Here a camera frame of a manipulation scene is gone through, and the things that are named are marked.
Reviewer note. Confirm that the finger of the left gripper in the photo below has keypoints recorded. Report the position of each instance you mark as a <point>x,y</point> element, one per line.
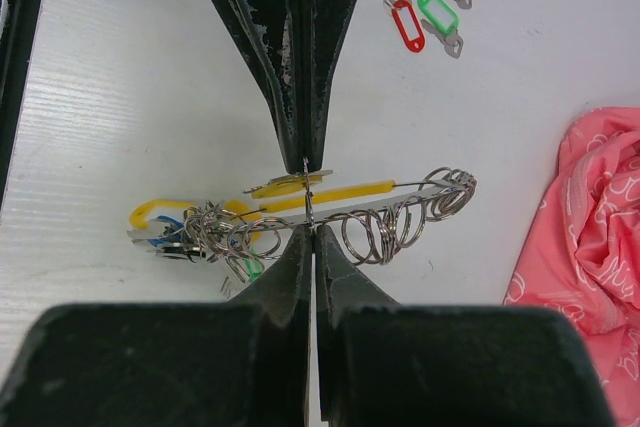
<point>263,31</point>
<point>324,27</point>

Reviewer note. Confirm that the key with green tag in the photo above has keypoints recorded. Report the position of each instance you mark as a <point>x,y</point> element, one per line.
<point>441,21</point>

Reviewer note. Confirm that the pink crumpled cloth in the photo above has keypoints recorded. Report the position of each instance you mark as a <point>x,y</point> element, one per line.
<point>581,255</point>

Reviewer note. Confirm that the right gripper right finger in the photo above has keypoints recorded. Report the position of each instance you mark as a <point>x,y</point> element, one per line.
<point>339,285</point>

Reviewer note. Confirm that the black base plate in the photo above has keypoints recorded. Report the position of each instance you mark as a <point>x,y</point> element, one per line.
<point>19,20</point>

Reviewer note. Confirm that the key with yellow tag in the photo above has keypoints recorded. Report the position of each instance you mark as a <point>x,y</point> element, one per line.
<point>287,185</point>

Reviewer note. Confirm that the key with red tag lower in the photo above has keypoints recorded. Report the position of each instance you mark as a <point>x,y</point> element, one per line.
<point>407,24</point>

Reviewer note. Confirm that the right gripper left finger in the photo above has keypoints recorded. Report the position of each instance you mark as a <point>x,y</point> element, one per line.
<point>279,346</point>

